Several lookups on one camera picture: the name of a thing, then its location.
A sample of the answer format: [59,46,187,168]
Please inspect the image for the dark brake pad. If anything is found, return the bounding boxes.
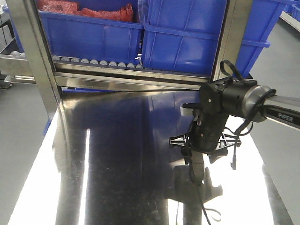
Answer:
[189,151,204,186]

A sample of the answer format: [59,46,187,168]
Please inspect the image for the large blue crate right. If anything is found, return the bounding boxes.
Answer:
[142,0,293,77]

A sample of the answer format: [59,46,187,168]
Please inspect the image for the large blue crate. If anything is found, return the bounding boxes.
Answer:
[2,0,144,65]
[142,0,293,77]

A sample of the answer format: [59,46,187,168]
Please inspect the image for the red mesh bag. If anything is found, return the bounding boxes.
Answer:
[37,0,134,23]

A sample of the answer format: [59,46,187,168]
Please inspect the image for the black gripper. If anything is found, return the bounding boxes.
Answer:
[169,78,241,165]

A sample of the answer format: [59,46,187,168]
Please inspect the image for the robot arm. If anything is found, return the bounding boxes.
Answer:
[169,60,300,165]

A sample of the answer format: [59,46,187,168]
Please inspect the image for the stainless steel roller rack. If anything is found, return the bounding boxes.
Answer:
[0,0,253,117]

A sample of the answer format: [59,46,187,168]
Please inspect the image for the large blue crate left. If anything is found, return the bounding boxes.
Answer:
[2,0,144,65]

